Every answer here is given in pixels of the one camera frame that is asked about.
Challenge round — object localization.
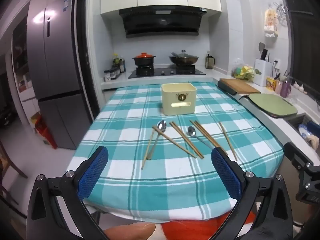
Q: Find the red box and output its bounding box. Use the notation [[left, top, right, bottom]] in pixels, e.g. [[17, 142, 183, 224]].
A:
[[35, 115, 58, 149]]

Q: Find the teal plaid tablecloth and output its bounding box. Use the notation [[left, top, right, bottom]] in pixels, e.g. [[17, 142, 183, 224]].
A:
[[61, 81, 284, 222]]

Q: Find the wooden chair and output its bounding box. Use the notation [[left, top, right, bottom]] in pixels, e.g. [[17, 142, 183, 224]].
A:
[[0, 140, 28, 180]]

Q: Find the person's left hand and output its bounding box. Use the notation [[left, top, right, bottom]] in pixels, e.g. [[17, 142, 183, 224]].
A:
[[104, 223, 156, 240]]

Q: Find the wooden cutting board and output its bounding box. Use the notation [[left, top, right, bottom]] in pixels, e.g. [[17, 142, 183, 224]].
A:
[[220, 78, 261, 94]]

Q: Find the green cutting board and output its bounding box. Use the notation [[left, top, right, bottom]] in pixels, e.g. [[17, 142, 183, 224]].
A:
[[240, 93, 298, 119]]

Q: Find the dark window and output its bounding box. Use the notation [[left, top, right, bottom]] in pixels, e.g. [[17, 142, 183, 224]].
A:
[[282, 0, 320, 93]]

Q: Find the black gas stove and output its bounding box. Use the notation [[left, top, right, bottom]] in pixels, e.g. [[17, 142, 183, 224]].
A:
[[128, 65, 207, 79]]

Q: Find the blue and white dish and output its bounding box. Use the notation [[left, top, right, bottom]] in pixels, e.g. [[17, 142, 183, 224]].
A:
[[299, 124, 313, 140]]

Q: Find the kitchen sink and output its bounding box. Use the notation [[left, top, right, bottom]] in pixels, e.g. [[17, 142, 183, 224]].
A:
[[286, 114, 320, 155]]

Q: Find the black range hood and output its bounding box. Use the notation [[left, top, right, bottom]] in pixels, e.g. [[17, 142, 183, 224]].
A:
[[119, 5, 208, 38]]

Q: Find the metal spoon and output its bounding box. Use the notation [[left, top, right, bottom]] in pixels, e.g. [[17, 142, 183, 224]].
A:
[[187, 126, 215, 149], [147, 120, 167, 160]]

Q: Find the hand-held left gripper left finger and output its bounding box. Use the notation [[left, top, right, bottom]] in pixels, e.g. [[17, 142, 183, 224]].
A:
[[26, 146, 109, 240]]

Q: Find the black door frame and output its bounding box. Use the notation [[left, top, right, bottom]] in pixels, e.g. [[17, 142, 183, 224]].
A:
[[76, 0, 101, 120]]

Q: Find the dark glass jug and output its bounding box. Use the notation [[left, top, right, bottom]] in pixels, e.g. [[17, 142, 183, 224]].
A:
[[205, 54, 216, 70]]

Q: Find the blue plastic object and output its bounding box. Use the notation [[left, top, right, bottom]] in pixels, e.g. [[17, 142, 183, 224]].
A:
[[307, 121, 320, 133]]

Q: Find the yellow printed box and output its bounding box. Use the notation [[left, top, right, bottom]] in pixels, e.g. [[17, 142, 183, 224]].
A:
[[266, 77, 277, 91]]

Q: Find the beige cloth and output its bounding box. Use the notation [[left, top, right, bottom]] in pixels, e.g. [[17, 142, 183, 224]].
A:
[[306, 135, 320, 152]]

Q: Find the white knife block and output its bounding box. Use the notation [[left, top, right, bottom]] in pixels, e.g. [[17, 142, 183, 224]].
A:
[[254, 58, 272, 87]]

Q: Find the wok with glass lid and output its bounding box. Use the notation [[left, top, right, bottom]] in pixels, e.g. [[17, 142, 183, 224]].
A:
[[169, 50, 200, 66]]

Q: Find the black pot with orange lid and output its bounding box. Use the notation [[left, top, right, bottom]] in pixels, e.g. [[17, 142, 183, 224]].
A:
[[132, 52, 156, 68]]

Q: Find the cream utensil holder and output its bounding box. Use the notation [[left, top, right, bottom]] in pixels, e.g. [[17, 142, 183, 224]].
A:
[[161, 82, 197, 116]]

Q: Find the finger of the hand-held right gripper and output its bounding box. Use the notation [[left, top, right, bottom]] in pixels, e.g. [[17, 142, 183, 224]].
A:
[[284, 142, 314, 172]]

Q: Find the plastic bag of sponges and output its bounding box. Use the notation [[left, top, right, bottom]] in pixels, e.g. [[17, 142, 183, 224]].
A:
[[230, 58, 255, 80]]

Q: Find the hanging printed bag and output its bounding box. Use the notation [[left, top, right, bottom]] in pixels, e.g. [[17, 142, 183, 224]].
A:
[[264, 7, 279, 38]]

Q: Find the purple bottle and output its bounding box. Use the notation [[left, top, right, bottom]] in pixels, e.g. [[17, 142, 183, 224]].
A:
[[280, 79, 292, 98]]

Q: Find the grey refrigerator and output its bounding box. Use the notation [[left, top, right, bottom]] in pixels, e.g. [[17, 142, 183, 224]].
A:
[[26, 0, 94, 150]]

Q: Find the orange garment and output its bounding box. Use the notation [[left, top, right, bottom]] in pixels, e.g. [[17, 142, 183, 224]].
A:
[[160, 214, 255, 240]]

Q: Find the metal wire rack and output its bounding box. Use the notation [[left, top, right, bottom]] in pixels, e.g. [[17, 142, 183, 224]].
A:
[[274, 2, 288, 27]]

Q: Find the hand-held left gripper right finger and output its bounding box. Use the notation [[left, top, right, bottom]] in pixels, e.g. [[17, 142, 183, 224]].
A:
[[211, 147, 294, 240]]

